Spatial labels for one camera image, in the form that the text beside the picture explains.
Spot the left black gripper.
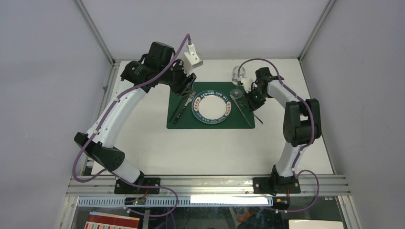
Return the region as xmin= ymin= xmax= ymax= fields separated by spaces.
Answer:
xmin=159 ymin=59 xmax=196 ymax=96

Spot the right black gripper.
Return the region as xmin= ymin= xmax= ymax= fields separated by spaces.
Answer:
xmin=243 ymin=87 xmax=269 ymax=113

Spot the silver fork dark handle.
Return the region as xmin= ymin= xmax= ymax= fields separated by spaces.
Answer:
xmin=173 ymin=92 xmax=196 ymax=124

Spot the silver spoon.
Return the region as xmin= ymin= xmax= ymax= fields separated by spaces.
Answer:
xmin=238 ymin=101 xmax=264 ymax=125

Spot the clear drinking glass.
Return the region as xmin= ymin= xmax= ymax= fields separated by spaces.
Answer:
xmin=230 ymin=66 xmax=245 ymax=99

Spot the silver table knife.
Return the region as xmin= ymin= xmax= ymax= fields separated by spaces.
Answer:
xmin=230 ymin=95 xmax=252 ymax=127

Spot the dark green placemat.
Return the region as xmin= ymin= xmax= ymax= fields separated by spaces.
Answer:
xmin=166 ymin=82 xmax=255 ymax=129

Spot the white plate teal rim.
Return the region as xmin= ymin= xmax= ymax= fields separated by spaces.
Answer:
xmin=192 ymin=90 xmax=232 ymax=125

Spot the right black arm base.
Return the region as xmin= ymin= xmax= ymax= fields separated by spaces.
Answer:
xmin=252 ymin=176 xmax=301 ymax=196

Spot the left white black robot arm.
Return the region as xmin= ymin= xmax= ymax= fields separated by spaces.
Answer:
xmin=74 ymin=41 xmax=203 ymax=194

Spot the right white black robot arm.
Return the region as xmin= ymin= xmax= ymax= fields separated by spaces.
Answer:
xmin=241 ymin=67 xmax=321 ymax=193

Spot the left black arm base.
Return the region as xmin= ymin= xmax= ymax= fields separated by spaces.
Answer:
xmin=114 ymin=177 xmax=161 ymax=195

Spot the orange object under table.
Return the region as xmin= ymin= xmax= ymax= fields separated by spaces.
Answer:
xmin=236 ymin=208 xmax=256 ymax=223

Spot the white box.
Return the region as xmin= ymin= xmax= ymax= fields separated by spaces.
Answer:
xmin=288 ymin=219 xmax=344 ymax=229

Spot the red striped book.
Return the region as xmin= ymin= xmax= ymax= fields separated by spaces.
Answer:
xmin=84 ymin=212 xmax=140 ymax=229

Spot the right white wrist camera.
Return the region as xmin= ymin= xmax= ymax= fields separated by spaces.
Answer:
xmin=239 ymin=77 xmax=257 ymax=94

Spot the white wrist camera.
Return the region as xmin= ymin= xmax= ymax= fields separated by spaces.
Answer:
xmin=239 ymin=77 xmax=257 ymax=94
xmin=181 ymin=43 xmax=203 ymax=76

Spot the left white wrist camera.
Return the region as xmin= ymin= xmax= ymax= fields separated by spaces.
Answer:
xmin=181 ymin=43 xmax=203 ymax=76

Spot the white slotted cable duct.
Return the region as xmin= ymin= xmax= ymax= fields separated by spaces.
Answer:
xmin=77 ymin=195 xmax=273 ymax=208

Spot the aluminium frame rail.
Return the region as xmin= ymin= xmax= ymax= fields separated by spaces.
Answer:
xmin=66 ymin=174 xmax=351 ymax=197

